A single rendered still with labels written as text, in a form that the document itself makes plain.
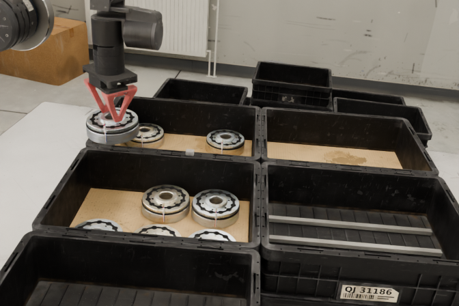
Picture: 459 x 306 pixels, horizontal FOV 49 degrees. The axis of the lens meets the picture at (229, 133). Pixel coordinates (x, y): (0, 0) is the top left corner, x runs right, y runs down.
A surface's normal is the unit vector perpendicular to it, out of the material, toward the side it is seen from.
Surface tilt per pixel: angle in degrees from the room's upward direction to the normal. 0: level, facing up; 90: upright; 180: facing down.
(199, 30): 90
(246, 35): 90
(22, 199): 0
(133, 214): 0
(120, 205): 0
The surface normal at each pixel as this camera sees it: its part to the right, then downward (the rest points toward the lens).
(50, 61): -0.32, 0.42
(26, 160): 0.06, -0.89
